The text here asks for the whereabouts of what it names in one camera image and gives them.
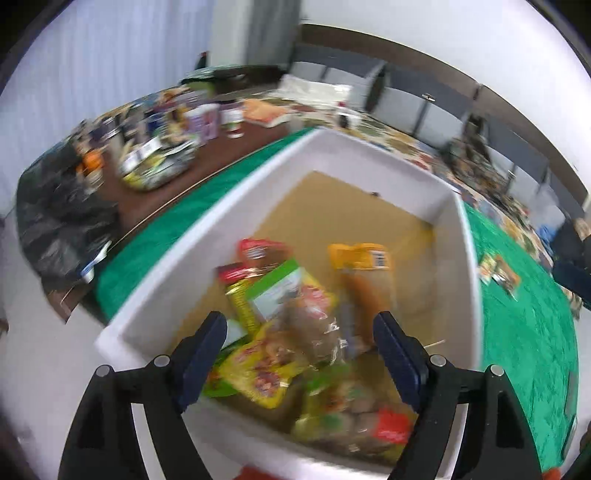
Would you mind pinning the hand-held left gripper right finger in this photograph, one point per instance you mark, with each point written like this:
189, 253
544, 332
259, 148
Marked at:
397, 364

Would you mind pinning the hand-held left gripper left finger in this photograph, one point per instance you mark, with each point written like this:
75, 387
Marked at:
203, 360

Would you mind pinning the long yellow snack packet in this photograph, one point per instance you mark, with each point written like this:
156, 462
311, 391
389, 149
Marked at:
240, 304

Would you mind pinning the dark red snack packet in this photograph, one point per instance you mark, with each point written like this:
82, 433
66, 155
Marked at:
231, 272

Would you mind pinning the orange sausage snack packet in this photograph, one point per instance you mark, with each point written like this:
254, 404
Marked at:
364, 277

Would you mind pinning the red label snack packet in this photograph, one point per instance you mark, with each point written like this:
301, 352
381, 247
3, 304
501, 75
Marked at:
254, 249

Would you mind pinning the white foam box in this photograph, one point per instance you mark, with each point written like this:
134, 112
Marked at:
346, 152

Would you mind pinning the small snack packet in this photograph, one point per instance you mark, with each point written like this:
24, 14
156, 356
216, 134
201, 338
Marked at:
487, 267
508, 279

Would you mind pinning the brown wooden table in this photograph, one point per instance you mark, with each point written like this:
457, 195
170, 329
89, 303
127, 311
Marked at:
152, 198

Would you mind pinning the black plastic bag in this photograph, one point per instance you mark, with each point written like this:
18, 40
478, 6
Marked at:
64, 217

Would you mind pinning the blue cloth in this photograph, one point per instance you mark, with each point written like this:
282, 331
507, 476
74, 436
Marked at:
549, 233

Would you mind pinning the clear bag of goods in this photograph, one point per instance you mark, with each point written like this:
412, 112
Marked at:
157, 164

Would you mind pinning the dark patterned cloth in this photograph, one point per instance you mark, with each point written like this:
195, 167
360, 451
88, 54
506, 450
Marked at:
489, 184

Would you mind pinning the heap of clothes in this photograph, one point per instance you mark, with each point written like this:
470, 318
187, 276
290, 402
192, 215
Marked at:
572, 258

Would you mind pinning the floral bed sheet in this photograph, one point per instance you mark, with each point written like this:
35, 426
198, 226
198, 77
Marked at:
406, 143

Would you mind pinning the grey two-tone pillow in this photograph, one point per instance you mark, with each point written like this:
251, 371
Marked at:
425, 106
332, 69
563, 198
521, 157

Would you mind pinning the purple box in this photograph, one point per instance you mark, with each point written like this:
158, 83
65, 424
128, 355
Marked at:
203, 124

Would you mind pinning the white jar red label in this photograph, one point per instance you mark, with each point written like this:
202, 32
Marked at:
233, 120

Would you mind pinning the orange flat packet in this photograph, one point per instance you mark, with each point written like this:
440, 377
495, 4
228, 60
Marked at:
268, 113

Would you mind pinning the white plastic bag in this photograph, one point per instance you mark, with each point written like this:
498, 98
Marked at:
314, 90

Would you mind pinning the sheer white curtain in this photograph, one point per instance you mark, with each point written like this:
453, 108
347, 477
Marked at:
115, 55

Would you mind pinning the grey curtain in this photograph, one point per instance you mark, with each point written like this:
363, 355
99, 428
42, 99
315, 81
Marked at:
272, 32

